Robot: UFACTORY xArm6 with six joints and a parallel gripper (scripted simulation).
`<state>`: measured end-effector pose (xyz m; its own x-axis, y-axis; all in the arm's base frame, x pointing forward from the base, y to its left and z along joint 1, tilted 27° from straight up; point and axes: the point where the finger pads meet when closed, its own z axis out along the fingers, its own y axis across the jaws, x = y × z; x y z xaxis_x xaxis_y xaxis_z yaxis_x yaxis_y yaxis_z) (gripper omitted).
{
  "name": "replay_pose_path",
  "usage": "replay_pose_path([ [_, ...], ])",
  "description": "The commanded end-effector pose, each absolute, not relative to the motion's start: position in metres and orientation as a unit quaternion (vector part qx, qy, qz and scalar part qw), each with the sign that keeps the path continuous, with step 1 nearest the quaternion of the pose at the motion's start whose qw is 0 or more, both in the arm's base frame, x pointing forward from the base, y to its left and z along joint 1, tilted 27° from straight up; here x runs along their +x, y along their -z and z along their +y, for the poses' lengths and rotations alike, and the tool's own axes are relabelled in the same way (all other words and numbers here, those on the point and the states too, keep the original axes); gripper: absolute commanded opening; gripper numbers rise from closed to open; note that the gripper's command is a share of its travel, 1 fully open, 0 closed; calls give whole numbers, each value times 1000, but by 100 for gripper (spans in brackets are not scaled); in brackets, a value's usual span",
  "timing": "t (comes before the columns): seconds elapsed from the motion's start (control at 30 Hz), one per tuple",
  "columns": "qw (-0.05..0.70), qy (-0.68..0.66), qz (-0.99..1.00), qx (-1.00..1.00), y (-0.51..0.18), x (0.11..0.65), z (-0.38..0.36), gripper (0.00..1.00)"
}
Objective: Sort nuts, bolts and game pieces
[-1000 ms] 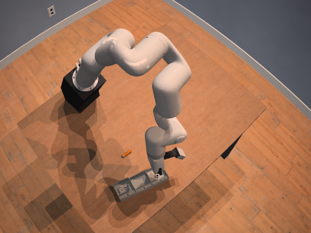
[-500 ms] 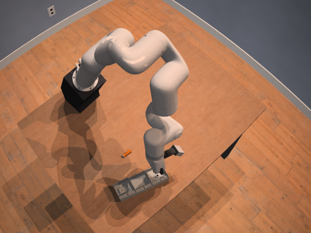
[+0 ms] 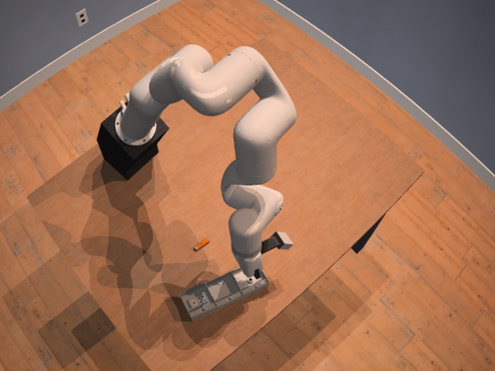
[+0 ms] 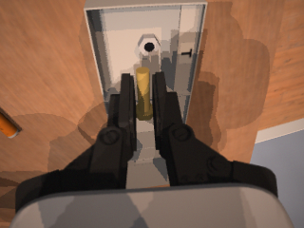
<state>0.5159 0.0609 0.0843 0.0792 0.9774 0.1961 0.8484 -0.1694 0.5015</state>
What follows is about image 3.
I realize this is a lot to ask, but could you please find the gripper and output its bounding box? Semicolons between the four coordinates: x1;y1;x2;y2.
231;246;263;279

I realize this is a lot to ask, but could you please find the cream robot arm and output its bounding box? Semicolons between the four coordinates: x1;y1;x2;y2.
115;44;297;258

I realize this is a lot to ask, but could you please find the white domino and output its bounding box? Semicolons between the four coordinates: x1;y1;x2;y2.
189;294;207;308

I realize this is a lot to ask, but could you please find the orange battery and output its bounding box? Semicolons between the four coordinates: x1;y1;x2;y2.
194;238;210;250

